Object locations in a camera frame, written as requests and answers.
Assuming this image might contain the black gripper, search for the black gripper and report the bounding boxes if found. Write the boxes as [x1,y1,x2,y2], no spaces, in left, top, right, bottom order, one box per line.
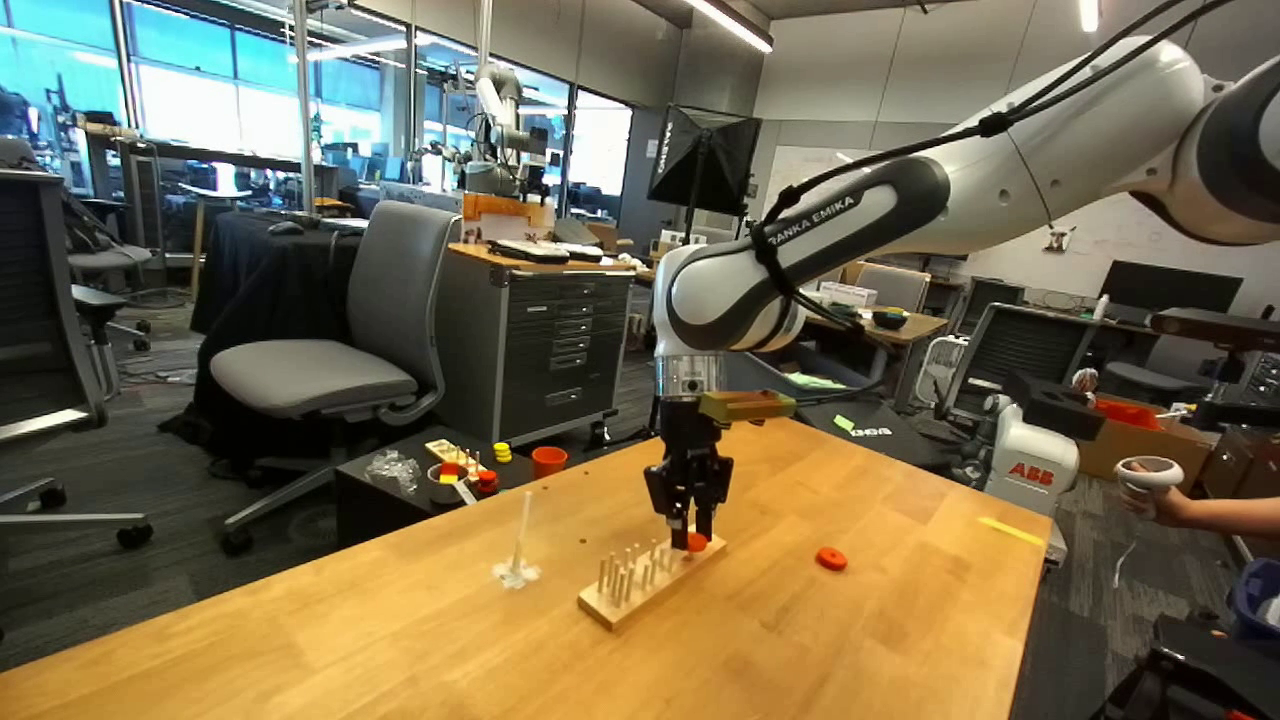
[644,398,737,544]

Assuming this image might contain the white VR controller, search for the white VR controller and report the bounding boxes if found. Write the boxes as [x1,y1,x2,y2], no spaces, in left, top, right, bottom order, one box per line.
[1112,451,1188,504]

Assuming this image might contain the person's forearm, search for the person's forearm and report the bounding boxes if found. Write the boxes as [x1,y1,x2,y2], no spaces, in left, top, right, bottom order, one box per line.
[1192,493,1280,540]

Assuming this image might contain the wooden peg stand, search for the wooden peg stand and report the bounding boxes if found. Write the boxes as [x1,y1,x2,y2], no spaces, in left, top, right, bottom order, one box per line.
[571,532,733,631]

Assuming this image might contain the person's hand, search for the person's hand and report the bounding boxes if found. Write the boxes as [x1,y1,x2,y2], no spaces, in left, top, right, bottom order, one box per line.
[1153,484,1205,528]

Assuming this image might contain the wooden block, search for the wooden block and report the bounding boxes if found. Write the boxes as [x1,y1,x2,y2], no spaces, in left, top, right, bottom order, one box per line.
[698,387,798,433]

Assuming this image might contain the gray metal cabinet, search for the gray metal cabinet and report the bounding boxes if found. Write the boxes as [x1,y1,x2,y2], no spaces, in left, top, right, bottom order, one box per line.
[435,240,636,451]

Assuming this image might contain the beige flat box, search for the beige flat box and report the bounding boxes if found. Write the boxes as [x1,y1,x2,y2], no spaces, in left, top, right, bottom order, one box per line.
[419,436,490,474]

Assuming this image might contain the black low side table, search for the black low side table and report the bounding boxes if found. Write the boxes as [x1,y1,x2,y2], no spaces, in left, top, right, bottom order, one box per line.
[333,423,594,544]

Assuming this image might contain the yellow tape strip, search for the yellow tape strip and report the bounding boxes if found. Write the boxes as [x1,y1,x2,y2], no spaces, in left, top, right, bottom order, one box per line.
[975,513,1050,552]

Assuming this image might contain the orange cardboard box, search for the orange cardboard box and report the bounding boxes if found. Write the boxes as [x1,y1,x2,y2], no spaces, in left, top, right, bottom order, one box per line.
[460,190,554,250]

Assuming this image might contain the black softbox light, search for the black softbox light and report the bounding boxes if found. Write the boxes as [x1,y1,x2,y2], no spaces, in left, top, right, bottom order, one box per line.
[649,105,769,221]

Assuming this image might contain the dark angled monitor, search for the dark angled monitor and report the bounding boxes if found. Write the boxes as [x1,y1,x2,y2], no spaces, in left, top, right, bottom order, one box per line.
[953,301,1105,403]

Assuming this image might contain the gray office chair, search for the gray office chair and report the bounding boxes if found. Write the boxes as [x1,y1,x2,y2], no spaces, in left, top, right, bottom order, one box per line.
[204,195,464,559]

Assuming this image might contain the brown cardboard box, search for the brown cardboard box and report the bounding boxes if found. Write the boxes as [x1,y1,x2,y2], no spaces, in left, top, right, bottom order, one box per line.
[1076,412,1225,493]

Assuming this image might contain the ceiling light strip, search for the ceiling light strip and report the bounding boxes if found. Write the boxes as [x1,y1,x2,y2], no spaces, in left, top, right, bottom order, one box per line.
[681,0,776,55]

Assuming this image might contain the black draped cloth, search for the black draped cloth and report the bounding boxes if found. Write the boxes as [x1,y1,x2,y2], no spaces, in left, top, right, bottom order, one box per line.
[157,208,405,456]

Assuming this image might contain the blue bin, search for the blue bin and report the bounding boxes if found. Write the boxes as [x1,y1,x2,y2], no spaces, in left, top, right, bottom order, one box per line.
[1233,557,1280,647]

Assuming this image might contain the black mesh office chair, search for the black mesh office chair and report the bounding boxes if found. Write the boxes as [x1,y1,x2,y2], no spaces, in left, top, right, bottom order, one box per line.
[0,167,157,552]

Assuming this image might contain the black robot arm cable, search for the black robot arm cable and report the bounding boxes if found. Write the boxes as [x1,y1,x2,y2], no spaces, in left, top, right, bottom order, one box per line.
[746,0,1233,338]

